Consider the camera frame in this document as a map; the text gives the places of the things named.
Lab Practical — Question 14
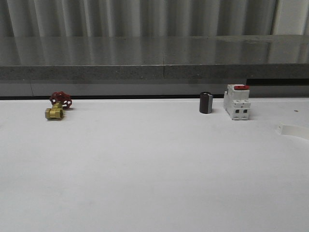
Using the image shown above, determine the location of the brass valve red handwheel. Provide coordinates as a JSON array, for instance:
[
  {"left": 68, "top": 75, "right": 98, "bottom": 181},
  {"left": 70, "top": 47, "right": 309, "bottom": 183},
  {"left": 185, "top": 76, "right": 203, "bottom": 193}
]
[{"left": 45, "top": 91, "right": 72, "bottom": 120}]

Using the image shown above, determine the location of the white half pipe clamp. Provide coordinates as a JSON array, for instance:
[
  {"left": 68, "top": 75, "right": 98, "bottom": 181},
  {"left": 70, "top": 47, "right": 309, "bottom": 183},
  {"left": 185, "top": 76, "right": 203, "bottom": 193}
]
[{"left": 276, "top": 123, "right": 309, "bottom": 140}]

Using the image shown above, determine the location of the grey stone counter ledge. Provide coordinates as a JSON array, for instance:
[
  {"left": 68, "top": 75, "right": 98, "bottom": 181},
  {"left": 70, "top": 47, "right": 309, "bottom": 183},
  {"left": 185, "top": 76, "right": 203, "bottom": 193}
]
[{"left": 0, "top": 35, "right": 309, "bottom": 98}]

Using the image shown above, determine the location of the dark cylindrical capacitor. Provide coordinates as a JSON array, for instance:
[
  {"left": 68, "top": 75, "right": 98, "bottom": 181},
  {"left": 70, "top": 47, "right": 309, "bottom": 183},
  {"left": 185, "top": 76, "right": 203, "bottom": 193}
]
[{"left": 199, "top": 92, "right": 213, "bottom": 114}]

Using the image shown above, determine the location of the white circuit breaker red switch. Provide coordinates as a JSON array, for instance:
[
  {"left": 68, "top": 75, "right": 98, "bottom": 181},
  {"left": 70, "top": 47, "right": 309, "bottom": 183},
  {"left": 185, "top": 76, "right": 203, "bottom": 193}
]
[{"left": 224, "top": 84, "right": 251, "bottom": 120}]

